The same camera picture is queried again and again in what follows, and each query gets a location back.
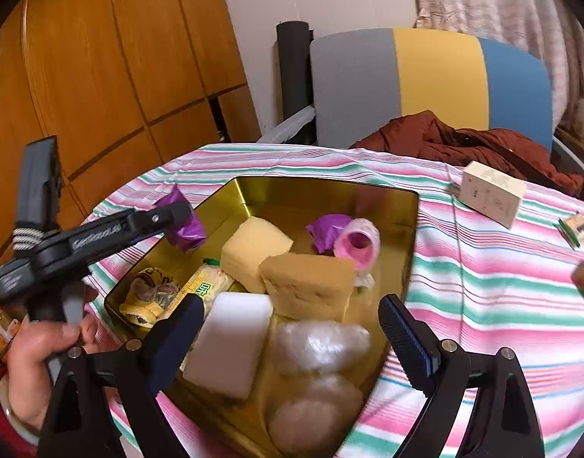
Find silver bracelet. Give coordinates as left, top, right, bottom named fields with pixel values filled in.
left=1, top=403, right=40, bottom=440

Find yellow green snack packet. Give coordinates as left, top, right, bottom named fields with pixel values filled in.
left=165, top=258, right=235, bottom=318

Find grey yellow blue chair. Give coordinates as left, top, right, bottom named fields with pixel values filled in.
left=308, top=27, right=584, bottom=192

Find brown jacket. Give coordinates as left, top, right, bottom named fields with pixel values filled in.
left=349, top=111, right=584, bottom=196

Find clear plastic bag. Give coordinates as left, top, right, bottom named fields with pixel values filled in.
left=265, top=319, right=373, bottom=456

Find floral curtain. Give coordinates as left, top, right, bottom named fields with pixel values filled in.
left=409, top=0, right=584, bottom=129

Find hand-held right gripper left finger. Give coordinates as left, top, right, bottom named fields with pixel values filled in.
left=38, top=293, right=206, bottom=458

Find small green box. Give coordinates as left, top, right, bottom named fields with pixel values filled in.
left=556, top=212, right=584, bottom=250

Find wooden wardrobe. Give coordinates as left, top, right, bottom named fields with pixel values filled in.
left=0, top=0, right=261, bottom=297

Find person's left forearm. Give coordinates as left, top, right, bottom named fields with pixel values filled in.
left=0, top=372, right=40, bottom=458

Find pink tape roll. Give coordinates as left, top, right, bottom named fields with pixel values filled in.
left=334, top=218, right=381, bottom=273

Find yellow brown patterned snack packet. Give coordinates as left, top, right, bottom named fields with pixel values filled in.
left=119, top=267, right=180, bottom=329

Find gold metal tin box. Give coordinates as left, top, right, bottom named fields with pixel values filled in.
left=103, top=176, right=420, bottom=458

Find white foam block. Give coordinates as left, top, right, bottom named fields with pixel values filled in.
left=183, top=292, right=274, bottom=400

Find white carton box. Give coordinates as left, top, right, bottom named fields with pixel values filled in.
left=459, top=161, right=527, bottom=230

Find striped tablecloth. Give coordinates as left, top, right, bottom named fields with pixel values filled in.
left=84, top=143, right=584, bottom=458

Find person's left hand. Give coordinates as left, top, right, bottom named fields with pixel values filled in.
left=6, top=286, right=99, bottom=432

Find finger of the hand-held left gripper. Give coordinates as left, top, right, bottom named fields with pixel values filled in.
left=124, top=200, right=193, bottom=242

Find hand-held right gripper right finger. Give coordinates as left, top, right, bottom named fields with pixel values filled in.
left=378, top=294, right=545, bottom=458

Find wooden bed frame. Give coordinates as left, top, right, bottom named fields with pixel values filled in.
left=556, top=126, right=584, bottom=158

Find purple foil packet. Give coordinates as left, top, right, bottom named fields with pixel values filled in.
left=305, top=214, right=354, bottom=255
left=153, top=186, right=208, bottom=252

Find black rolled mat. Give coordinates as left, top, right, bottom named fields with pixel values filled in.
left=277, top=20, right=316, bottom=125

